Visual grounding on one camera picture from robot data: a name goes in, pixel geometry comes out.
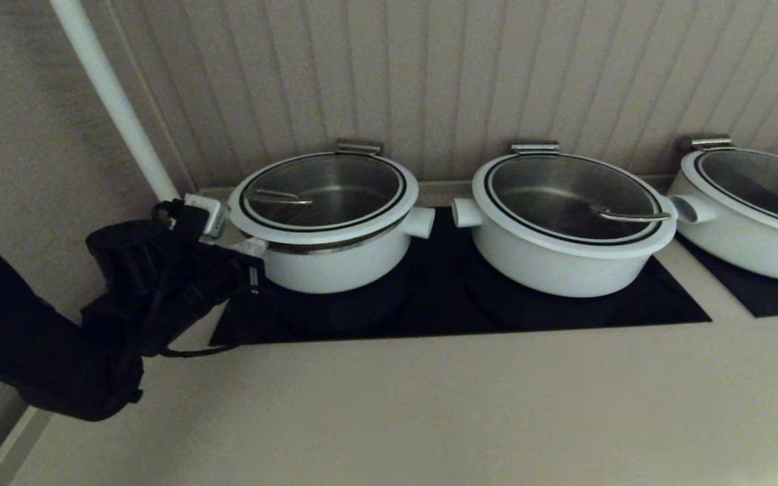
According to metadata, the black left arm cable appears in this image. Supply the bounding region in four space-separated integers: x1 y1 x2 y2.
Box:
158 343 236 359

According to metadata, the white round pole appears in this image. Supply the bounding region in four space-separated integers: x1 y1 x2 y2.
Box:
50 0 181 202

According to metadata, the wide black glass cooktop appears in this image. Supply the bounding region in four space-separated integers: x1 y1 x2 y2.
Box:
209 206 712 347

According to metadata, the white pot with side handles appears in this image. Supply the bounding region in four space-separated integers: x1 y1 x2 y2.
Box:
228 206 436 294
667 148 778 282
452 154 680 298

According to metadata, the glass lid with white rim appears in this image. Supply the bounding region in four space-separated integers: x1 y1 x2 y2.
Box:
471 154 679 260
681 148 778 242
228 152 420 246

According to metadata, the stainless steel inner pan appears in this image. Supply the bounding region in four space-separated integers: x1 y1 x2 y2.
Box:
244 155 405 255

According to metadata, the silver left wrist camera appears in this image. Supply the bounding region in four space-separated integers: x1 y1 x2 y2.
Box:
183 193 230 239

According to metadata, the chrome lid hinge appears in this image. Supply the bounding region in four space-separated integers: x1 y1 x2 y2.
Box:
334 139 385 157
511 141 560 157
681 136 735 153

